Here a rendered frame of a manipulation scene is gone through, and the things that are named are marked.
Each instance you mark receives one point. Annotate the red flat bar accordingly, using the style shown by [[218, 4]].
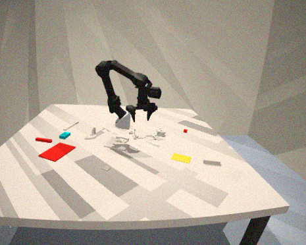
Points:
[[44, 140]]

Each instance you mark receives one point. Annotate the yellow flat plate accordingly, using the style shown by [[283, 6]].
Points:
[[181, 158]]

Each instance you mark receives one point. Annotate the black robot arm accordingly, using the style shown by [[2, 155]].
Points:
[[138, 79]]

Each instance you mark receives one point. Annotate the teal rectangular block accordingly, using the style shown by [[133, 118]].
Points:
[[64, 135]]

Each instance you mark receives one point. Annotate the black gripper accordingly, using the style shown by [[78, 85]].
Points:
[[131, 109]]

